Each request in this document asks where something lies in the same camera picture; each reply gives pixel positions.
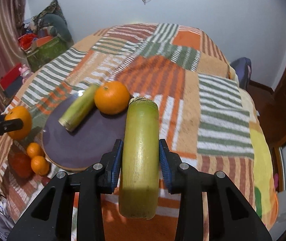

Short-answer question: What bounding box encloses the large orange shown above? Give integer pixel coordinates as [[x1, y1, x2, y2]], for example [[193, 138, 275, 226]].
[[94, 81, 131, 115]]

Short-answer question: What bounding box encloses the green patterned storage box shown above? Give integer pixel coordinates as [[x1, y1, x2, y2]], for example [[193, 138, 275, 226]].
[[26, 37, 68, 72]]

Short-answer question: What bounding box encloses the pink toy bottle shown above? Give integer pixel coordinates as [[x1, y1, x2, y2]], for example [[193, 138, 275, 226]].
[[18, 64, 34, 83]]

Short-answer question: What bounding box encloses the red tomato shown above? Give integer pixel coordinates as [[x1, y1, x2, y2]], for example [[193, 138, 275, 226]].
[[8, 152, 33, 179]]

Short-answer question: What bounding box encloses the striped patchwork blanket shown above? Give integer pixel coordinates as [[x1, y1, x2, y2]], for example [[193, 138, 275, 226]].
[[0, 23, 278, 240]]

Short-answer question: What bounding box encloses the blue-purple bag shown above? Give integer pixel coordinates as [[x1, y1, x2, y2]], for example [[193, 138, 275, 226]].
[[230, 57, 252, 90]]

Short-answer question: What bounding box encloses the red box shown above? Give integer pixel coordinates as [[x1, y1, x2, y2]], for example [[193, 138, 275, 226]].
[[0, 63, 22, 91]]

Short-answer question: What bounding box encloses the small tangerine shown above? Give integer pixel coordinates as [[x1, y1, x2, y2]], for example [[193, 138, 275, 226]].
[[27, 143, 44, 159], [31, 156, 50, 176]]

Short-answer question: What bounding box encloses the small tangerine upper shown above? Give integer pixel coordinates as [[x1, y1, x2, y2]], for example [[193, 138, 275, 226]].
[[27, 143, 44, 159]]

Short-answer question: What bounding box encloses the yellow-green sugarcane piece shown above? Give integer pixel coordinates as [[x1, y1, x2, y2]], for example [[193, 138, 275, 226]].
[[58, 84, 99, 132]]

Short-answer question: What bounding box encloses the red plastic bag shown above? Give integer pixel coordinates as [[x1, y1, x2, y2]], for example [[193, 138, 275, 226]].
[[18, 33, 38, 51]]

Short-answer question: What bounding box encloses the round dark purple plate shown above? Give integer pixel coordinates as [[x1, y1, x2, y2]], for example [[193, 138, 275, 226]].
[[42, 95, 127, 171]]

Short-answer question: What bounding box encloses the small tangerine lower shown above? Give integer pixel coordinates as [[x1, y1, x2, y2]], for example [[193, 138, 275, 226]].
[[31, 156, 50, 176]]

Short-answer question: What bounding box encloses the grey-green plush toy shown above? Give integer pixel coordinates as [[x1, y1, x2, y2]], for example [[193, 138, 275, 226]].
[[41, 14, 72, 42]]

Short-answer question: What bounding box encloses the camouflage cushion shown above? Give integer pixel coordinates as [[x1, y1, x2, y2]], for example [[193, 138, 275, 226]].
[[32, 0, 67, 28]]

